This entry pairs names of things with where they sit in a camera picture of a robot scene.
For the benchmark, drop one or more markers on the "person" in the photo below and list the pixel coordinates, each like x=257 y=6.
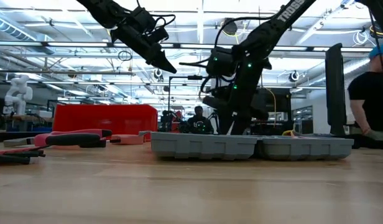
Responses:
x=371 y=93
x=199 y=119

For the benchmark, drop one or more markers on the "black monitor screen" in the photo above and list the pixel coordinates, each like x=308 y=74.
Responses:
x=278 y=99

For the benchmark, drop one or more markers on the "thin black stand pole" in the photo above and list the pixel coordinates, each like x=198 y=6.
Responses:
x=381 y=62

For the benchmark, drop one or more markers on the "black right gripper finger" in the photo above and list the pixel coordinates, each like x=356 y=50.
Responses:
x=228 y=123
x=241 y=126

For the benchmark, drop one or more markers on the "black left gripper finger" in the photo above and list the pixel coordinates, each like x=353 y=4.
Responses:
x=165 y=63

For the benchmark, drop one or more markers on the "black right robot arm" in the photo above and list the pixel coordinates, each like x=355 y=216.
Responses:
x=281 y=21

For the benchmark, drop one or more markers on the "red black bit holder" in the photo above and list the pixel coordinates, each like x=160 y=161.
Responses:
x=11 y=159

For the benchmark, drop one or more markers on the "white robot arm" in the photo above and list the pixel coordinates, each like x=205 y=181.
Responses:
x=19 y=93

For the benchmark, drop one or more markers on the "black gantry frame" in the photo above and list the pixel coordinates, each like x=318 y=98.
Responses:
x=191 y=77

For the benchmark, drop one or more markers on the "black background robot arm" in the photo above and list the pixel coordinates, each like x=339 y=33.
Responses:
x=217 y=119

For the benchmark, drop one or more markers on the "black work glove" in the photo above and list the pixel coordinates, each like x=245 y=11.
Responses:
x=371 y=143

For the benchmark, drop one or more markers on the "red plastic box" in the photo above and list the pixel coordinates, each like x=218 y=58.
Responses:
x=101 y=119

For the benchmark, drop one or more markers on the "black upright panel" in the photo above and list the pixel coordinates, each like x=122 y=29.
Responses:
x=336 y=93

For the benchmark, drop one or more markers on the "grey plastic tool case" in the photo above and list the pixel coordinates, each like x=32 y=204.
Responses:
x=204 y=146

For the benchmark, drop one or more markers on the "black red background robot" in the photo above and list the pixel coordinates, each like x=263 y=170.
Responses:
x=173 y=119

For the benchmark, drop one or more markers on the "long ceiling light bar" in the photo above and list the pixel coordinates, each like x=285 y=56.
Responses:
x=85 y=44

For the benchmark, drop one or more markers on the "wooden background workbench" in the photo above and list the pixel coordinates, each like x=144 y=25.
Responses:
x=23 y=117

